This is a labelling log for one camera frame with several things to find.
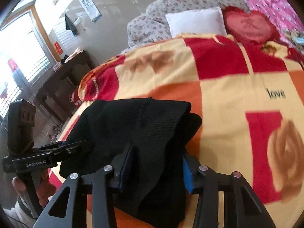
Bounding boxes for red heart cushion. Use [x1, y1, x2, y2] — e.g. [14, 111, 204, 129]
[222, 6, 280, 45]

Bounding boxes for dark wooden table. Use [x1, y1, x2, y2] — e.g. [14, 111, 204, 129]
[36, 50, 94, 123]

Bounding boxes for white wall poster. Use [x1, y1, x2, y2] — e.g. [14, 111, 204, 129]
[79, 0, 102, 23]

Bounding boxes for white pillow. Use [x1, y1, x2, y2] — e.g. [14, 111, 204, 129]
[165, 6, 227, 38]

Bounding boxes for red shopping bag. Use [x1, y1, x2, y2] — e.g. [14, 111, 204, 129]
[69, 88, 82, 108]

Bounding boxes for left hand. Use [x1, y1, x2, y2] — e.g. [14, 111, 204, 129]
[12, 169, 56, 207]

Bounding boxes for orange red rose blanket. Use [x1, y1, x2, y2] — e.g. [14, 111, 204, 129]
[60, 34, 303, 227]

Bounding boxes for colourful crumpled cloth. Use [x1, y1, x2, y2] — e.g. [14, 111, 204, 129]
[282, 30, 304, 54]

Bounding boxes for grey floral quilt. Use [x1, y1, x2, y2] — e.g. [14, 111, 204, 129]
[123, 0, 250, 53]

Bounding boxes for dark cloth on wall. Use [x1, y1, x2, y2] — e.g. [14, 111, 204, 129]
[64, 14, 77, 36]

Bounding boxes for black pants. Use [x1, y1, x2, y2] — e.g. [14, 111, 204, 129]
[60, 98, 202, 227]

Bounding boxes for pink patterned quilt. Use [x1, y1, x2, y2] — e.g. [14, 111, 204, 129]
[244, 0, 303, 32]

